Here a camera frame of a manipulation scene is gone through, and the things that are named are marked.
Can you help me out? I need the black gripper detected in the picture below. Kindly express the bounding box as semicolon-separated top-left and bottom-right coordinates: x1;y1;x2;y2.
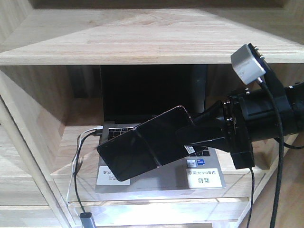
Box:
175;89;279;169

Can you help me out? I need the black foldable smartphone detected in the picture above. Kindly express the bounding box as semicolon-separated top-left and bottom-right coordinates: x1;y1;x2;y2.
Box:
97;105;197;181

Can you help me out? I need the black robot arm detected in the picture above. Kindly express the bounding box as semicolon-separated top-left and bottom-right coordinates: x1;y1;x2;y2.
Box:
176;83;304;169

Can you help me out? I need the light wooden desk shelf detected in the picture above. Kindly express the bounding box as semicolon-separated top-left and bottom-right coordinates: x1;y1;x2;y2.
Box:
0;0;304;228

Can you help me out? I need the white right label sticker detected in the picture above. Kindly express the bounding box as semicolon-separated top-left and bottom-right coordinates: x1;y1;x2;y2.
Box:
186;168;223;189

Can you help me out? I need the white label sticker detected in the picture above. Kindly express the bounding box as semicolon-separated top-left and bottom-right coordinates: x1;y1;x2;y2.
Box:
186;168;223;189
96;166;131;186

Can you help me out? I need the silver laptop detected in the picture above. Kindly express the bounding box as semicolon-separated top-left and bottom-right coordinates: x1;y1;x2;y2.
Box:
95;65;225;194

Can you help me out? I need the white left label sticker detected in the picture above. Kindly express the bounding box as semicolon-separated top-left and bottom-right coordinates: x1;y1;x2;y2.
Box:
96;166;131;186

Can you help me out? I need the grey usb adapter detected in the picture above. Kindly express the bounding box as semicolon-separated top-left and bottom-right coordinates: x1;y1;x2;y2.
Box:
79;212;96;228

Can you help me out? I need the black braided right cable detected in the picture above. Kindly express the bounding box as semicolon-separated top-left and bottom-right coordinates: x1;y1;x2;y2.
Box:
246;167;255;228

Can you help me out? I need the black braided cable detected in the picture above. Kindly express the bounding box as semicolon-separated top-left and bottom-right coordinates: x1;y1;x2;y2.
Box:
246;167;255;228
73;130;103;213

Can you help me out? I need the white cable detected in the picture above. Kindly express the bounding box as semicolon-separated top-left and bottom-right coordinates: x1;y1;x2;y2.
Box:
66;126;103;202

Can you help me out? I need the black braided left cable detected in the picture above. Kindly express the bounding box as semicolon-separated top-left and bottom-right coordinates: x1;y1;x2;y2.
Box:
73;130;103;213

